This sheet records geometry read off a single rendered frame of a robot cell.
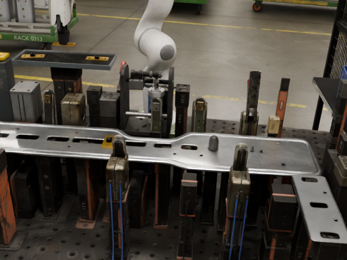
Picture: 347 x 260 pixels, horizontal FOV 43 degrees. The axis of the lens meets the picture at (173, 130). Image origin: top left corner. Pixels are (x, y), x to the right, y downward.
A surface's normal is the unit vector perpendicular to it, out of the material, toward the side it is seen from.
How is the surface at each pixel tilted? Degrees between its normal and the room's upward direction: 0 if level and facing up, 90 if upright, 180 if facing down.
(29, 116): 90
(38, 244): 0
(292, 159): 0
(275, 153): 0
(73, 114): 90
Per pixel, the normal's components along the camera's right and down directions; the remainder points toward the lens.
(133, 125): 0.04, -0.88
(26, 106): -0.07, 0.47
